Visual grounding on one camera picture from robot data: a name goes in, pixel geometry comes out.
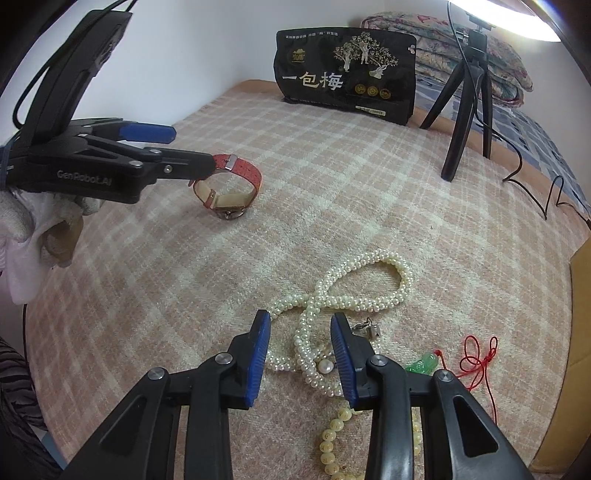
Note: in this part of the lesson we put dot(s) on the white ring light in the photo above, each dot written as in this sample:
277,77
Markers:
510,18

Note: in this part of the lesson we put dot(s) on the red strap wristwatch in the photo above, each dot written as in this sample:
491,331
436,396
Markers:
230,189

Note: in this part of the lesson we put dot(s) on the black printed snack bag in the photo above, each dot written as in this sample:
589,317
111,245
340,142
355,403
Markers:
350,69

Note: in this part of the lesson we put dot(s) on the blue patterned bed sheet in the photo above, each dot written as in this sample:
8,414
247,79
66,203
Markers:
535,145

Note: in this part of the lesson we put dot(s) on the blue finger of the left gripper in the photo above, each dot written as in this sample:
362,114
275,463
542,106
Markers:
146,133
184,165

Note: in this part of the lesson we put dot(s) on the black tripod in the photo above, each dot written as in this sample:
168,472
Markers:
472,75

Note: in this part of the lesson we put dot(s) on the beige plaid blanket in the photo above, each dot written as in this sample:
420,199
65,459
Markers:
166,283

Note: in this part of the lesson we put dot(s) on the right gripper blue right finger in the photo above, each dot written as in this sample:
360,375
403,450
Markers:
351,355

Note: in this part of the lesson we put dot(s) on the green pendant on red cord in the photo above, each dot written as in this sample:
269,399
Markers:
473,367

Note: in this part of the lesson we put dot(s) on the folded floral quilt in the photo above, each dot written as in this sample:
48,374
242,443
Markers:
440,48

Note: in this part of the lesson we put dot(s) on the cardboard box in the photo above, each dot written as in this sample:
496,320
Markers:
569,430

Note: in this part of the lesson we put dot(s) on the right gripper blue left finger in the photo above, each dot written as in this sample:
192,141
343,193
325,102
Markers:
240,388

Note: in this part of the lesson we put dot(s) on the white gloved left hand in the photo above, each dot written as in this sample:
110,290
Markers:
39,231

